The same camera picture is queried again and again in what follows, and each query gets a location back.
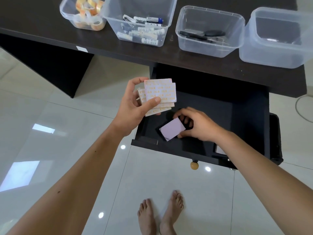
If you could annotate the person's right hand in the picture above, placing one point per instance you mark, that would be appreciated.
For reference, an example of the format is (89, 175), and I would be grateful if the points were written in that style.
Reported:
(203, 127)

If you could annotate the person's left hand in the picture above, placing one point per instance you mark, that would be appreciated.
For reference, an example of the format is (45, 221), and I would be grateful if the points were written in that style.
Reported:
(127, 112)

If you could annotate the person's left thumb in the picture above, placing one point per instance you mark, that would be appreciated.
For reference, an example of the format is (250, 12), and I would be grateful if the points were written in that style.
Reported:
(152, 102)

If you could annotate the person's right thumb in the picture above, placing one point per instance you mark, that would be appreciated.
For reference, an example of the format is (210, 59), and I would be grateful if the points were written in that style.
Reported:
(185, 134)

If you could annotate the orange printed sticky note pad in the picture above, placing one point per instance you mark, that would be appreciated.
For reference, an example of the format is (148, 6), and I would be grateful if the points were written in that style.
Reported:
(156, 111)
(161, 89)
(167, 105)

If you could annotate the light purple note pad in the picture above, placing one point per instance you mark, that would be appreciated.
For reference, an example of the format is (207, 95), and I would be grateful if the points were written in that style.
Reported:
(172, 129)

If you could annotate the person's right forearm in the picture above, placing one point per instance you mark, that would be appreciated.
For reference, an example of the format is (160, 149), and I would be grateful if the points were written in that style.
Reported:
(264, 173)

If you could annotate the person's left forearm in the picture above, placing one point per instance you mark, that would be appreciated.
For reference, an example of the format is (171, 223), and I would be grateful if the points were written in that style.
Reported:
(78, 183)

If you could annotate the round wooden drawer knob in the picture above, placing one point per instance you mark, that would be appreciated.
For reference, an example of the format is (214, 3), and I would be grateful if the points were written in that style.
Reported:
(194, 165)

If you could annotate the white paper pad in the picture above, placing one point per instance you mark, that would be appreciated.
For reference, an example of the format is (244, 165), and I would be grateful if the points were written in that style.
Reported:
(220, 150)

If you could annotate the dark brown desk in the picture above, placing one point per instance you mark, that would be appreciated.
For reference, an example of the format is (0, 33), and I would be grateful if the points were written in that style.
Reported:
(137, 52)

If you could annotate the black desk drawer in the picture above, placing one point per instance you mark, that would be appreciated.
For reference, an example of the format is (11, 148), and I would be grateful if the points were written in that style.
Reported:
(234, 115)

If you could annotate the person's right foot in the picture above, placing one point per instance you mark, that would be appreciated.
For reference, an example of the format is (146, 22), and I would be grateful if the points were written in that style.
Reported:
(171, 212)

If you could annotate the person's foot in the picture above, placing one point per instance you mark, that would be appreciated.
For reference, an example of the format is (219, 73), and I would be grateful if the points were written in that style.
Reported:
(146, 217)
(171, 212)

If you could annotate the white sticker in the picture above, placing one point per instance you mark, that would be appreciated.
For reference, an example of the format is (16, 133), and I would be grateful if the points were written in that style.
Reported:
(82, 48)

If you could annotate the person's left foot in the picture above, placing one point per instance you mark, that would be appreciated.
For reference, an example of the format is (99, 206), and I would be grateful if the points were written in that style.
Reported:
(146, 217)

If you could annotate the tall clear plastic container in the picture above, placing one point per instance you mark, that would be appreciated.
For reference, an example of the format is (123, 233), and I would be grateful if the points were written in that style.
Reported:
(156, 7)

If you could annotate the pile of clear tape rolls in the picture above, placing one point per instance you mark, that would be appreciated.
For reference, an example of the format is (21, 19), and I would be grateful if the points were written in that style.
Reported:
(89, 12)

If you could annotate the small clear plastic container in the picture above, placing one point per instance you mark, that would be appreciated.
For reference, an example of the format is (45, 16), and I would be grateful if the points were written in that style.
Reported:
(71, 14)

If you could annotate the frosted clear plastic container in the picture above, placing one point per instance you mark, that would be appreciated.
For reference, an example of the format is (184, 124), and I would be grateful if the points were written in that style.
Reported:
(276, 24)

